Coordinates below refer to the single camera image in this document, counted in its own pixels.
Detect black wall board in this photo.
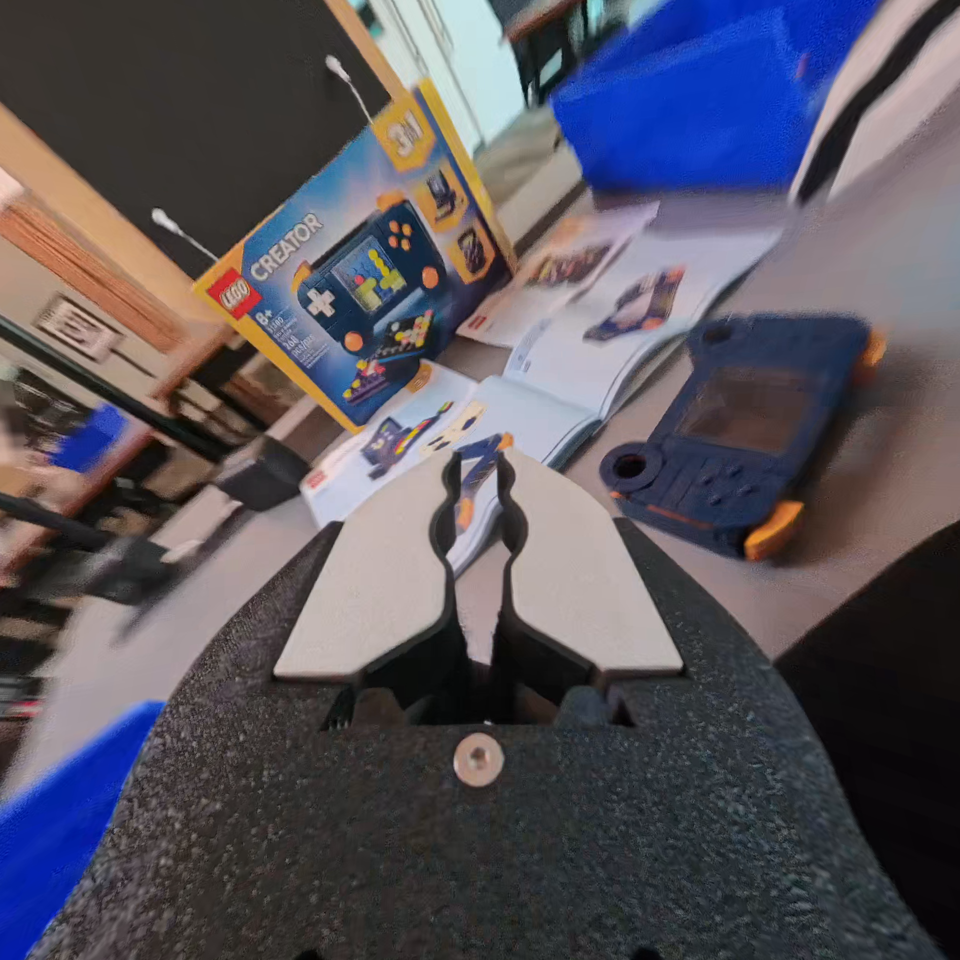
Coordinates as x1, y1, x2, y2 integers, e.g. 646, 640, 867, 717
0, 0, 393, 280

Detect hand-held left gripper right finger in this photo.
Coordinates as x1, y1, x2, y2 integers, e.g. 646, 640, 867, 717
491, 450, 685, 676

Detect wall air vent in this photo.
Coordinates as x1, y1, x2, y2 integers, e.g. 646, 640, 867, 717
31, 294, 126, 366

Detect dark blue brick game console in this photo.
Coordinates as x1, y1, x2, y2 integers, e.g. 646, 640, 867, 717
598, 313, 888, 564

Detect black stand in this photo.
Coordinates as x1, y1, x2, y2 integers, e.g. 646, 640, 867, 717
0, 487, 196, 650

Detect closed instruction booklet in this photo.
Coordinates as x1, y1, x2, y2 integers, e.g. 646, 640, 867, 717
456, 198, 661, 350
298, 358, 481, 530

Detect wooden table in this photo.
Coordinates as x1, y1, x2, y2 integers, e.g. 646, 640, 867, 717
502, 0, 594, 108

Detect blue yellow toy set box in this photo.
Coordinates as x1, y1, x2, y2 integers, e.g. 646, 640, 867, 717
191, 78, 520, 436

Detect black honeycomb wrist rest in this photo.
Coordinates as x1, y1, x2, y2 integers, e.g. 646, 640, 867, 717
772, 517, 960, 960

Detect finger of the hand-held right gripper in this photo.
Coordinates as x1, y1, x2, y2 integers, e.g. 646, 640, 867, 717
806, 0, 960, 200
787, 0, 931, 204

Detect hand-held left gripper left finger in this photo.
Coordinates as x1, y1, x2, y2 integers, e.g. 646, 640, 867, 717
272, 450, 474, 685

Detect white gooseneck microphone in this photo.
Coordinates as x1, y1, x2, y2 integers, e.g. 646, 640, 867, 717
324, 54, 376, 127
150, 207, 220, 264

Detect open thick instruction booklet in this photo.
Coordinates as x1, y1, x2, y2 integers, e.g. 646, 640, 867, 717
446, 225, 787, 579

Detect blue plastic bin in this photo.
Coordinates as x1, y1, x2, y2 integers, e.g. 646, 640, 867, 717
0, 699, 168, 960
48, 403, 130, 475
551, 0, 886, 198

